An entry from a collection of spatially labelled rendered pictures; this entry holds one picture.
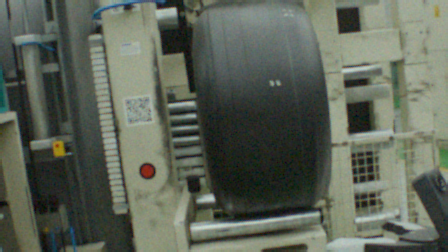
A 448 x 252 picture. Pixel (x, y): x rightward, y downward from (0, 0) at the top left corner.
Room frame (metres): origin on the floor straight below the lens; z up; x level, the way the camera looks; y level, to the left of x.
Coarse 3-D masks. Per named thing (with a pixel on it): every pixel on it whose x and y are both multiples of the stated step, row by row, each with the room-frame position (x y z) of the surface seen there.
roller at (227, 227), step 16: (320, 208) 1.34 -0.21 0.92; (192, 224) 1.35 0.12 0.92; (208, 224) 1.34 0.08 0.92; (224, 224) 1.34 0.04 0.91; (240, 224) 1.33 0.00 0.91; (256, 224) 1.33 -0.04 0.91; (272, 224) 1.33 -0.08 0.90; (288, 224) 1.33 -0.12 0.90; (304, 224) 1.33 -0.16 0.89; (192, 240) 1.34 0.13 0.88
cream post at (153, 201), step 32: (128, 32) 1.41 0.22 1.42; (128, 64) 1.41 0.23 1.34; (160, 64) 1.48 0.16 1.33; (128, 96) 1.41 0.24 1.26; (160, 96) 1.41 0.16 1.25; (128, 128) 1.41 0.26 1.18; (160, 128) 1.41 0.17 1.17; (128, 160) 1.41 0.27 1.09; (160, 160) 1.41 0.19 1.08; (128, 192) 1.41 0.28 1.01; (160, 192) 1.41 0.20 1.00; (160, 224) 1.41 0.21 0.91
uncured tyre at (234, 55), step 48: (288, 0) 1.41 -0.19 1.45; (192, 48) 1.39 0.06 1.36; (240, 48) 1.25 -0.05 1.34; (288, 48) 1.24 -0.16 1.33; (240, 96) 1.21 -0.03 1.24; (288, 96) 1.21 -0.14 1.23; (240, 144) 1.21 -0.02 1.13; (288, 144) 1.21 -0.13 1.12; (240, 192) 1.26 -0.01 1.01; (288, 192) 1.27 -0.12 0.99
